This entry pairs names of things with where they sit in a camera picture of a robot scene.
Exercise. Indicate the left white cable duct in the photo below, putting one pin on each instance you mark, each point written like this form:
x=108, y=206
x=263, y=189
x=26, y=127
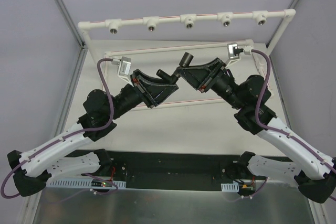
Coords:
x=80, y=183

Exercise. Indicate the white cable duct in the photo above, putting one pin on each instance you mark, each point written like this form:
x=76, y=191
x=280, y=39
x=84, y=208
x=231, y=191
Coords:
x=80, y=183
x=230, y=187

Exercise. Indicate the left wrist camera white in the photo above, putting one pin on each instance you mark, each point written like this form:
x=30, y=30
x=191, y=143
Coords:
x=124, y=65

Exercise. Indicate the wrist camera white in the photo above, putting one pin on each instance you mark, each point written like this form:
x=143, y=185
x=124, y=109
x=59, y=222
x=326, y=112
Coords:
x=124, y=65
x=233, y=54

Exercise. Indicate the black faucet valve handle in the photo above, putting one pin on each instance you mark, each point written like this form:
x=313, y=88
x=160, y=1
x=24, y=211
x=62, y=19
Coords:
x=186, y=60

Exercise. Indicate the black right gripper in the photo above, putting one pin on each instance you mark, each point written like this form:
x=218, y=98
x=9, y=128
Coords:
x=213, y=76

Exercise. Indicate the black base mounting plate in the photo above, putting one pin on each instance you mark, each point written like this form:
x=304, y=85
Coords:
x=174, y=171

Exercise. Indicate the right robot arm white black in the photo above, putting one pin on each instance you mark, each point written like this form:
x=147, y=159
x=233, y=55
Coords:
x=312, y=172

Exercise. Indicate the black L-shaped faucet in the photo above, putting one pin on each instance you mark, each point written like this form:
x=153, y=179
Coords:
x=171, y=79

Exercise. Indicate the white PVC pipe frame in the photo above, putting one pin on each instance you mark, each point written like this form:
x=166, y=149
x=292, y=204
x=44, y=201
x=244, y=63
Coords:
x=188, y=20

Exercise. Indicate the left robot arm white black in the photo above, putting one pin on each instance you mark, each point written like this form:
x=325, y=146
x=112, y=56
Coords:
x=33, y=170

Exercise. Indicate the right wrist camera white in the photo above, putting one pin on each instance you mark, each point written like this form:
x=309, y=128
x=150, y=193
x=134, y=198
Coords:
x=233, y=54

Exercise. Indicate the right white cable duct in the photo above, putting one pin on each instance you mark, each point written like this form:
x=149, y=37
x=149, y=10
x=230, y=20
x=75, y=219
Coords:
x=230, y=187

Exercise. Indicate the left aluminium frame post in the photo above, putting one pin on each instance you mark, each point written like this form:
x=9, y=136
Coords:
x=75, y=70

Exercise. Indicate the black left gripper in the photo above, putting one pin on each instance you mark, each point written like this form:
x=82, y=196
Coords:
x=142, y=88

